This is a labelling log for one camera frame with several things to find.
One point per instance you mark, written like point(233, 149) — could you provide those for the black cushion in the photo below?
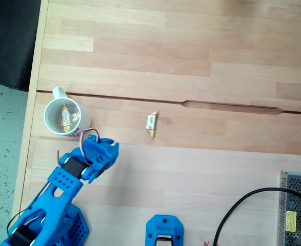
point(9, 38)

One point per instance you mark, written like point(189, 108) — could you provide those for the white ceramic mug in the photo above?
point(84, 123)

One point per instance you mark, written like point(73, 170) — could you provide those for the white yellow sweet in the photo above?
point(66, 118)
point(75, 117)
point(150, 121)

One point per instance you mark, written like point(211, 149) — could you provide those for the blue printed post stand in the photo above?
point(164, 224)

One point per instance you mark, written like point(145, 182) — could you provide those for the yellow warning sticker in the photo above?
point(291, 221)

